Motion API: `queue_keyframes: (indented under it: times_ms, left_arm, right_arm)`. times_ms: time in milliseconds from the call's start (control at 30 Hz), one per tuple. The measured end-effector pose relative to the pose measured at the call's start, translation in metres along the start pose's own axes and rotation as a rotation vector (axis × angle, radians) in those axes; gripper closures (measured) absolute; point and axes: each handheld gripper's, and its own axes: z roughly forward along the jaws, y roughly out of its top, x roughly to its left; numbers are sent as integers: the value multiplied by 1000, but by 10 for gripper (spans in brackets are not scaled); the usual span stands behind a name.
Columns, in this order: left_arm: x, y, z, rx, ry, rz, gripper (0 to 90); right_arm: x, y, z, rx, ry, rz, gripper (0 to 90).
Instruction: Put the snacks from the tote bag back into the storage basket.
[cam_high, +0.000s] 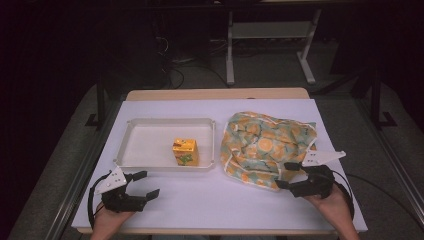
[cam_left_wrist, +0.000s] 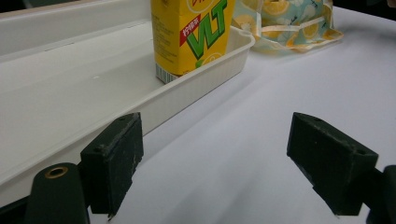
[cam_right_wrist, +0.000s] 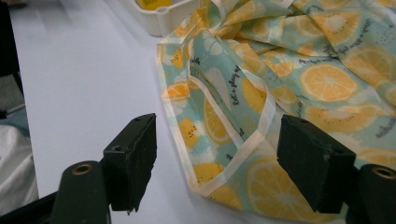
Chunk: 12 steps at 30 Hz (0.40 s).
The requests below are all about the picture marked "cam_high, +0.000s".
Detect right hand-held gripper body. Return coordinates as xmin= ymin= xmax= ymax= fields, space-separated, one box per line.
xmin=289 ymin=149 xmax=347 ymax=199

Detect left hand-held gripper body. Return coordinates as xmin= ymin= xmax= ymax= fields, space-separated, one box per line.
xmin=94 ymin=166 xmax=148 ymax=214

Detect white plastic tray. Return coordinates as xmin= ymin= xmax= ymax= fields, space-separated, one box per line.
xmin=114 ymin=117 xmax=217 ymax=170

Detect orange print cloth bag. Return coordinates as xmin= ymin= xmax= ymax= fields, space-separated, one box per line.
xmin=219 ymin=111 xmax=318 ymax=192

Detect orange juice carton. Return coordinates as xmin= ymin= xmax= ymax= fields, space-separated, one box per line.
xmin=171 ymin=137 xmax=200 ymax=167

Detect person's left hand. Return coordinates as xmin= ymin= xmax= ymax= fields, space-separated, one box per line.
xmin=92 ymin=206 xmax=136 ymax=233

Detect person's right hand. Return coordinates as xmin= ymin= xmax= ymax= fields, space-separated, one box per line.
xmin=304 ymin=184 xmax=353 ymax=232

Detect white table cover sheet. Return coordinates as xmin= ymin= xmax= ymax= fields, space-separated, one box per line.
xmin=71 ymin=98 xmax=369 ymax=234

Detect black metal stand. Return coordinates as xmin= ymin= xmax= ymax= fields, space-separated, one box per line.
xmin=84 ymin=70 xmax=108 ymax=130
xmin=367 ymin=69 xmax=398 ymax=130

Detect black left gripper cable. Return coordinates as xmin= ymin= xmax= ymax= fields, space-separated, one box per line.
xmin=86 ymin=171 xmax=113 ymax=230

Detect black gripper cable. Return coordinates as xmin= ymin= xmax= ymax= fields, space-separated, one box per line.
xmin=330 ymin=169 xmax=424 ymax=232
xmin=86 ymin=171 xmax=113 ymax=230

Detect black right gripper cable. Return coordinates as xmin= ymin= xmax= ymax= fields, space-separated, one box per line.
xmin=330 ymin=169 xmax=424 ymax=232

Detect metal floor rail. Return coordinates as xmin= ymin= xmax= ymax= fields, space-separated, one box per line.
xmin=354 ymin=97 xmax=424 ymax=219
xmin=42 ymin=99 xmax=124 ymax=240

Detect black floor cables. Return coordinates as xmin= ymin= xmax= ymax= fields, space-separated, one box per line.
xmin=154 ymin=32 xmax=232 ymax=90

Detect white metal stand frame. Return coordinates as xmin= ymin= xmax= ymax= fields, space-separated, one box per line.
xmin=225 ymin=8 xmax=323 ymax=87

